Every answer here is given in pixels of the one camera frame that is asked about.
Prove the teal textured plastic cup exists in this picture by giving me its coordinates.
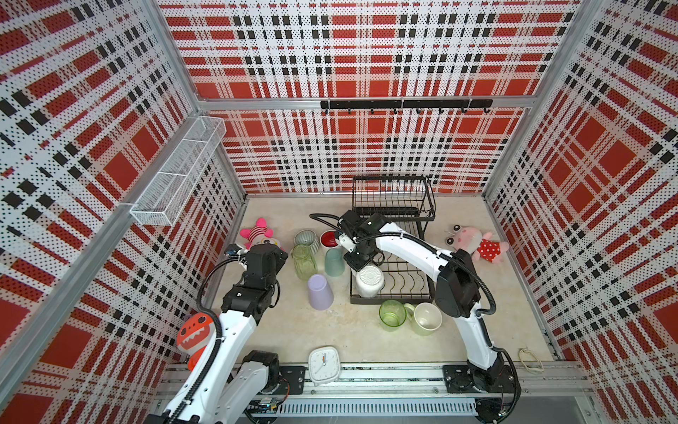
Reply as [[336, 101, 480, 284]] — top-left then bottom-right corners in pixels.
[[324, 248, 345, 277]]

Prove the white ceramic mug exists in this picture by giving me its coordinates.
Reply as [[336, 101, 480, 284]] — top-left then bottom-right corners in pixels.
[[354, 264, 385, 299]]

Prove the lilac plastic cup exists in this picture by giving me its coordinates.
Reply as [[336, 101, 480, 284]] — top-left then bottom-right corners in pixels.
[[307, 274, 334, 311]]

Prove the green transparent glass mug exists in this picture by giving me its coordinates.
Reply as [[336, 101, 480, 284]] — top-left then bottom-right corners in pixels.
[[379, 300, 407, 331]]

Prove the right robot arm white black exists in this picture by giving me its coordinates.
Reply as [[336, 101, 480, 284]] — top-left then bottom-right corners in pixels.
[[335, 210, 521, 393]]

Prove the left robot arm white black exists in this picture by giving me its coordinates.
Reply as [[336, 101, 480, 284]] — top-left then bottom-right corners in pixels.
[[144, 244, 288, 423]]

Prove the pink white owl plush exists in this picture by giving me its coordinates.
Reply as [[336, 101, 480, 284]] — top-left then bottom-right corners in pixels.
[[239, 217, 282, 250]]

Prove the white mug red inside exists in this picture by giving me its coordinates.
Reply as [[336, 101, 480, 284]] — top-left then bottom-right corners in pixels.
[[320, 231, 340, 250]]

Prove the tall green glass cup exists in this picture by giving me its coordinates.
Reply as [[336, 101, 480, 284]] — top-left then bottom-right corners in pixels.
[[292, 244, 318, 281]]

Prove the ribbed grey-green cup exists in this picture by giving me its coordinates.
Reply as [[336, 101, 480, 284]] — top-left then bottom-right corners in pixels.
[[294, 230, 321, 255]]

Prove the red monster plush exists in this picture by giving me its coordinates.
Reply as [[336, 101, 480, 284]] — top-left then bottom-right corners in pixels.
[[176, 313, 215, 371]]

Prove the pink pig plush red dress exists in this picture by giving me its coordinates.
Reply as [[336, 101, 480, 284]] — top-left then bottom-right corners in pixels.
[[445, 224, 510, 264]]

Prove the light green ceramic mug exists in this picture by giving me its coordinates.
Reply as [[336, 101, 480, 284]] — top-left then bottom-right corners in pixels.
[[404, 302, 443, 336]]

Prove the white square alarm clock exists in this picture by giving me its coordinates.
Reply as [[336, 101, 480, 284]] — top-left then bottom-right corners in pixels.
[[308, 346, 342, 386]]

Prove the beige rubber band loop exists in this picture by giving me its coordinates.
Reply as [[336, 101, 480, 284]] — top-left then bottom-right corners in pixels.
[[518, 347, 545, 375]]

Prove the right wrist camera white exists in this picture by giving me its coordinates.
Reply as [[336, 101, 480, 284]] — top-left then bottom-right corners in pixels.
[[335, 233, 356, 253]]

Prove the black wire dish rack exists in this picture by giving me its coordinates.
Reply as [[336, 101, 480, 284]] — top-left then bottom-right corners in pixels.
[[350, 175, 436, 305]]

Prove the white wire wall basket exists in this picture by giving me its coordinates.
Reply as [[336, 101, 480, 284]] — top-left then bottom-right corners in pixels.
[[131, 116, 225, 226]]

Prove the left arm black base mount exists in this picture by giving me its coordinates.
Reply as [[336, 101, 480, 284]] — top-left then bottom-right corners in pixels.
[[263, 366, 307, 397]]

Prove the black wall hook rail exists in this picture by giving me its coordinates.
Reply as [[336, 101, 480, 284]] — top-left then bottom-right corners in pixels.
[[320, 99, 494, 111]]

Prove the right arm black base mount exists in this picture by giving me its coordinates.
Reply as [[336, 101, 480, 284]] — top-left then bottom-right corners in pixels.
[[442, 364, 522, 395]]

